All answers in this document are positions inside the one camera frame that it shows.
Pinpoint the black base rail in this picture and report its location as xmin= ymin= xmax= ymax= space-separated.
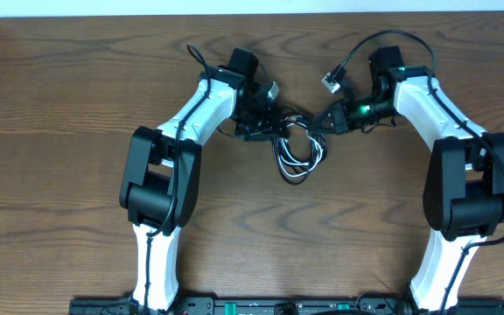
xmin=68 ymin=296 xmax=504 ymax=315

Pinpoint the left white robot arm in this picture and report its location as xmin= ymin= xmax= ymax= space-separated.
xmin=119 ymin=45 xmax=289 ymax=314

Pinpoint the white usb cable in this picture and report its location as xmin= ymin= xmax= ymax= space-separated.
xmin=277 ymin=114 xmax=326 ymax=179

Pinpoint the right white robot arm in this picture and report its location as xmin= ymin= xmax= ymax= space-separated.
xmin=311 ymin=46 xmax=504 ymax=314

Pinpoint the black usb cable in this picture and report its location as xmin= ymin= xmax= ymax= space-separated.
xmin=271 ymin=107 xmax=328 ymax=186

